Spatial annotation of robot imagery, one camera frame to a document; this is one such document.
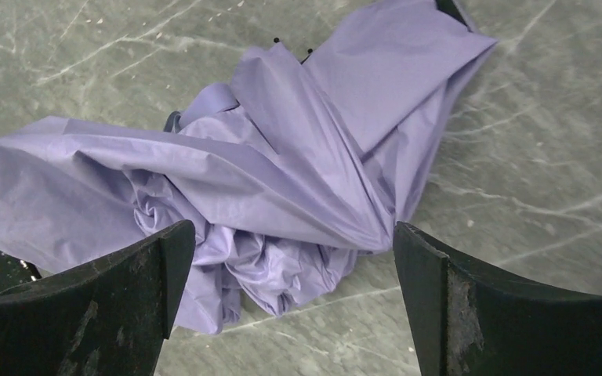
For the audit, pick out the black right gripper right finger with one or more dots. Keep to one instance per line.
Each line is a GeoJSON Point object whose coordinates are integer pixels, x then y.
{"type": "Point", "coordinates": [469, 317]}

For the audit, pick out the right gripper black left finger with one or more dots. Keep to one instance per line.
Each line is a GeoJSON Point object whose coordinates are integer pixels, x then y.
{"type": "Point", "coordinates": [109, 316]}

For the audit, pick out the lilac and black folding umbrella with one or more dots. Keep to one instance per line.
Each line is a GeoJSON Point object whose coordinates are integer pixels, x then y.
{"type": "Point", "coordinates": [289, 173]}

